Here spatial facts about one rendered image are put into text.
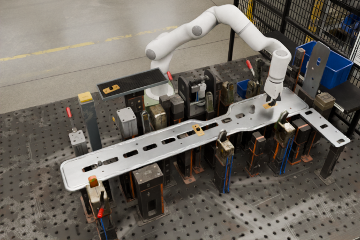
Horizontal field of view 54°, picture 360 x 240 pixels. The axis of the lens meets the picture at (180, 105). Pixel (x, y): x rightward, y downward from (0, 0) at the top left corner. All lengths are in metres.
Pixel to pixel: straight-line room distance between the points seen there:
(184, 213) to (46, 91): 2.46
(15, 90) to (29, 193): 2.12
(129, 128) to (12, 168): 0.80
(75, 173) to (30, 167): 0.56
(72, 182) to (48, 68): 2.74
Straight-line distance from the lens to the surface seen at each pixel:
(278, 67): 1.86
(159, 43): 2.10
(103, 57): 4.32
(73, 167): 1.76
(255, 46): 1.85
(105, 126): 2.36
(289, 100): 2.13
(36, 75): 4.25
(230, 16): 1.83
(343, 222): 2.05
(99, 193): 1.56
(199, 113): 2.01
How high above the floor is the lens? 2.31
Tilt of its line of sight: 41 degrees down
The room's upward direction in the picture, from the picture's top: straight up
